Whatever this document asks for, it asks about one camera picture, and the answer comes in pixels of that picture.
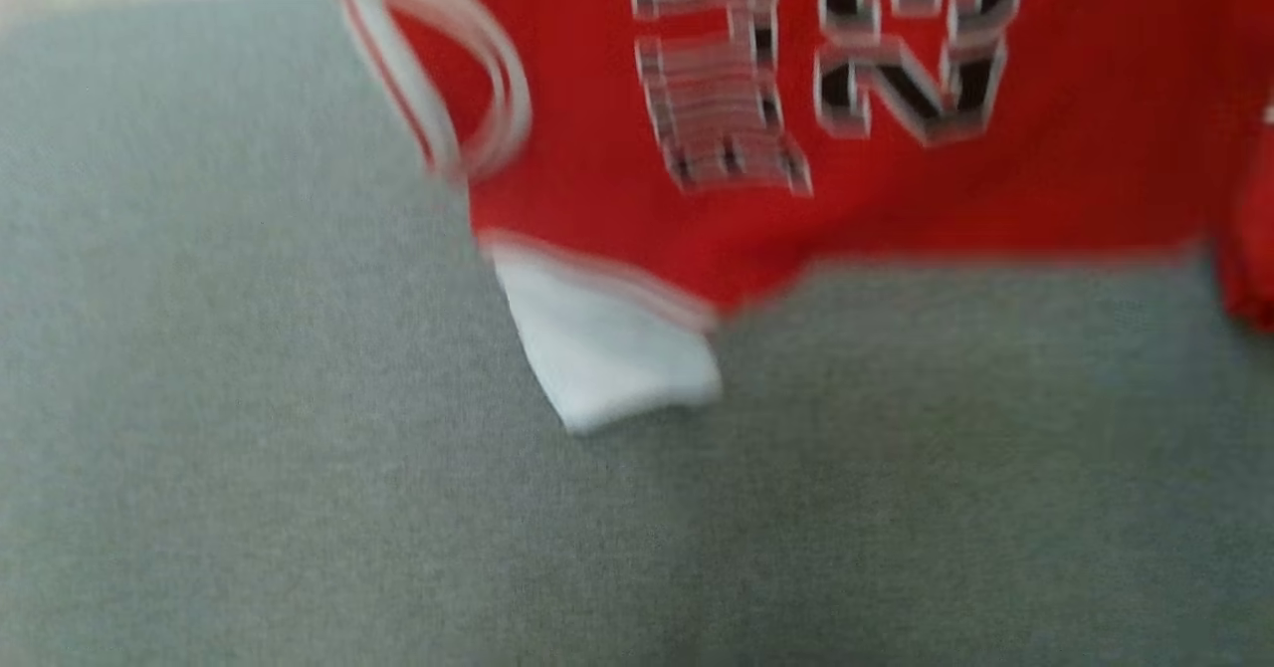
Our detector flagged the large grey sofa seat cushion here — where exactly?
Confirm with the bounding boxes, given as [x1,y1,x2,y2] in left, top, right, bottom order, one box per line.
[0,0,1274,667]

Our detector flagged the red white basketball jersey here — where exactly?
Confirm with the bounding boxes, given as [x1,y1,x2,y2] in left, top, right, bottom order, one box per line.
[320,0,1274,436]

